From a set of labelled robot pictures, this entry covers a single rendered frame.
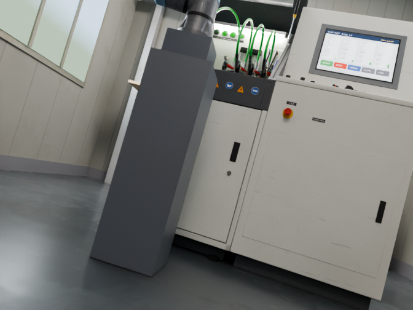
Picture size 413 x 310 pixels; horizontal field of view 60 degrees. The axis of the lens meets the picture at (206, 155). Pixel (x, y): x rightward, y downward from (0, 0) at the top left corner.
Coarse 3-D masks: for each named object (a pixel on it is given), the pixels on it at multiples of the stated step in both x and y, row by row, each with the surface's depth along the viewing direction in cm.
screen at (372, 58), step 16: (320, 32) 209; (336, 32) 208; (352, 32) 206; (368, 32) 204; (320, 48) 206; (336, 48) 204; (352, 48) 202; (368, 48) 201; (384, 48) 199; (400, 48) 198; (320, 64) 202; (336, 64) 200; (352, 64) 199; (368, 64) 197; (384, 64) 196; (400, 64) 194; (352, 80) 196; (368, 80) 194; (384, 80) 193
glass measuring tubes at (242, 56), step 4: (240, 48) 239; (244, 48) 238; (240, 52) 241; (244, 52) 240; (252, 52) 237; (256, 52) 236; (240, 56) 239; (244, 56) 241; (248, 56) 240; (252, 56) 237; (256, 56) 237; (260, 56) 238; (244, 60) 240; (248, 60) 239; (252, 60) 237; (256, 68) 238
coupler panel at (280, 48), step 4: (276, 44) 237; (268, 48) 238; (276, 48) 237; (280, 48) 236; (284, 48) 236; (268, 52) 238; (280, 52) 236; (272, 56) 237; (276, 56) 236; (268, 60) 237; (276, 60) 236; (272, 64) 236; (272, 68) 235; (268, 76) 236
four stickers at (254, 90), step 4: (228, 84) 185; (232, 84) 185; (228, 88) 185; (240, 88) 184; (244, 88) 183; (252, 88) 182; (256, 88) 182; (240, 92) 183; (252, 92) 182; (256, 92) 181
